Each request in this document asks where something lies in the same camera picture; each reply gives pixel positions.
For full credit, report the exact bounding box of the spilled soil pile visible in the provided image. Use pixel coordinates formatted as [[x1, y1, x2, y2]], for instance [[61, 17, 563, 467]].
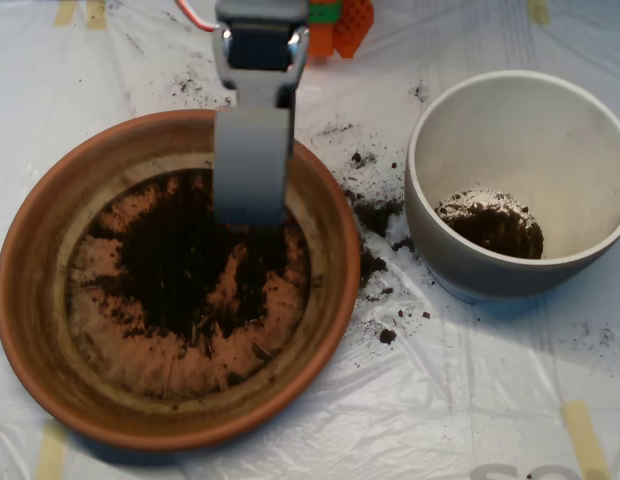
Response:
[[342, 187, 416, 291]]

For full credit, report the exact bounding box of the dark soil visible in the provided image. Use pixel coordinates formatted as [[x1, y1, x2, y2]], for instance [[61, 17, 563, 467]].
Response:
[[433, 188, 545, 260], [82, 169, 301, 359]]

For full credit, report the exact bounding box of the terracotta saucer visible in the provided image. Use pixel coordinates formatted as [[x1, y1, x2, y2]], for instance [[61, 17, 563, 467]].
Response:
[[0, 109, 362, 454]]

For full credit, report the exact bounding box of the white ceramic pot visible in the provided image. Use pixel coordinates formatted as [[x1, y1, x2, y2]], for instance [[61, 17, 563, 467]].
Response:
[[403, 69, 620, 304]]

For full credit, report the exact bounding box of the clear plastic sheet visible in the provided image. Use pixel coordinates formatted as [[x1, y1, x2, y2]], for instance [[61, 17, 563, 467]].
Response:
[[0, 0, 620, 480]]

